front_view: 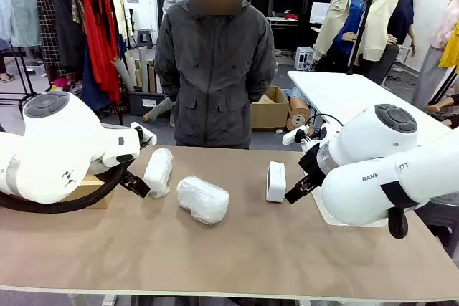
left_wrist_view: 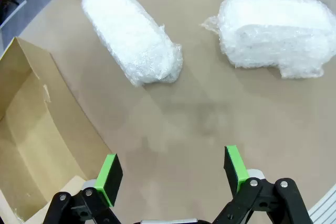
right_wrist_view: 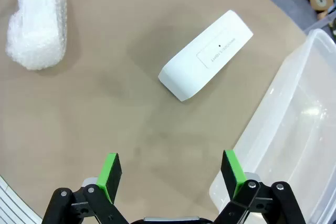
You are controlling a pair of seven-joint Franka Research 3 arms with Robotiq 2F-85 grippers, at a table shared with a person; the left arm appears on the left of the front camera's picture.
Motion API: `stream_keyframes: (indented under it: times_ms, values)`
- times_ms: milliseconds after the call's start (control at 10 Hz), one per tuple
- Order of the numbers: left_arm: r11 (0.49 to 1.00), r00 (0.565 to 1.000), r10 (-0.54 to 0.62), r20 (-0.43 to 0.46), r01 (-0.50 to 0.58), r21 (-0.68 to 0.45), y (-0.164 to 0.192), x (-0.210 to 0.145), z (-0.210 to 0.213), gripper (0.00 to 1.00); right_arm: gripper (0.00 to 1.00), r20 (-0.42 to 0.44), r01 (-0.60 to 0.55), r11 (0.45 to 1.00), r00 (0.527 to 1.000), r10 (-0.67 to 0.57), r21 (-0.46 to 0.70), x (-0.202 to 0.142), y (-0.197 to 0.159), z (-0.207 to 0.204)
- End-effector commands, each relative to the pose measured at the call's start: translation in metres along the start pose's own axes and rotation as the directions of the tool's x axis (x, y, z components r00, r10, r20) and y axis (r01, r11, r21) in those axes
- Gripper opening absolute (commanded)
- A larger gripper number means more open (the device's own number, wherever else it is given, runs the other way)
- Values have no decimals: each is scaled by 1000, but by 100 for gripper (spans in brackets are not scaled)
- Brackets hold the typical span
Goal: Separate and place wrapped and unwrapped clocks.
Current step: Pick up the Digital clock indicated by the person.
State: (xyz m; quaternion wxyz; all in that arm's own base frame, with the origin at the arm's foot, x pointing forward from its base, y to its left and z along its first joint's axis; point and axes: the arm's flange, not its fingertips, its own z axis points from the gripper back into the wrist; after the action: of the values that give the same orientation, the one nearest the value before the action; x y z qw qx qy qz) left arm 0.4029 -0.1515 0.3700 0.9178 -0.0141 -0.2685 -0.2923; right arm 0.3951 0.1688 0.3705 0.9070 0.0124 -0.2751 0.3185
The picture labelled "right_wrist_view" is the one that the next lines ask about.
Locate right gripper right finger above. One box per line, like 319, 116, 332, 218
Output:
213, 149, 307, 224

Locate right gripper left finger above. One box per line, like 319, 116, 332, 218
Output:
41, 152, 130, 224

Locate small white box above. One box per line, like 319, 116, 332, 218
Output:
157, 9, 254, 102

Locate bubble clock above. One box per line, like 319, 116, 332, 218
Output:
5, 0, 68, 71

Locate clear plastic container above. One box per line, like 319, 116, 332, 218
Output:
208, 28, 336, 224

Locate white ribbed panel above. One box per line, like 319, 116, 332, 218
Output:
0, 175, 43, 224

